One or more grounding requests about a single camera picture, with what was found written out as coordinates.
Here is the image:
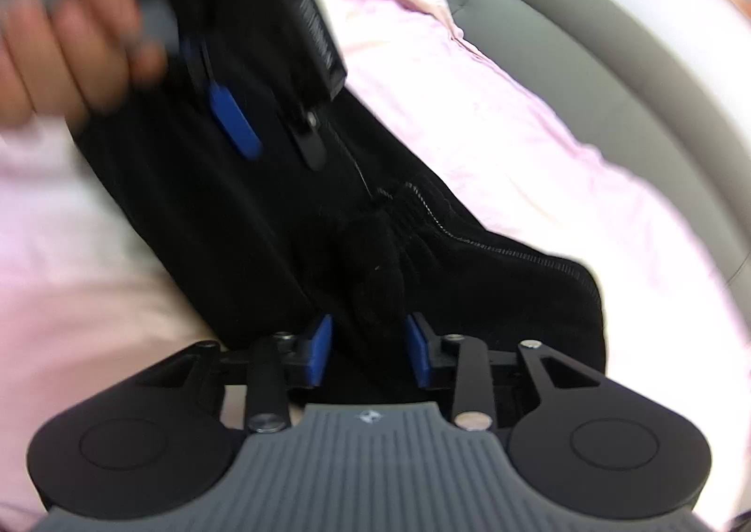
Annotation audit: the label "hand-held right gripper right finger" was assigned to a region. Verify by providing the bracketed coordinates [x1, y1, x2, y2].
[404, 312, 606, 432]

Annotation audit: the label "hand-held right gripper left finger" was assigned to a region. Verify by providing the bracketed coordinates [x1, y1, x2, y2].
[138, 314, 336, 434]

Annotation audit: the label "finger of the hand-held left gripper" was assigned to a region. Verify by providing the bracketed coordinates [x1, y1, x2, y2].
[286, 98, 328, 173]
[181, 35, 263, 161]

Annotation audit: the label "black pants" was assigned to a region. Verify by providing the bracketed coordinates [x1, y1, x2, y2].
[73, 39, 606, 428]

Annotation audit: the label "person's left hand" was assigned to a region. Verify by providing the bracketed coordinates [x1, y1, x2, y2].
[0, 0, 168, 127]

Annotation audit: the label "pink floral bedsheet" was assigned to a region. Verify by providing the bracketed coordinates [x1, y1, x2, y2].
[0, 0, 751, 532]

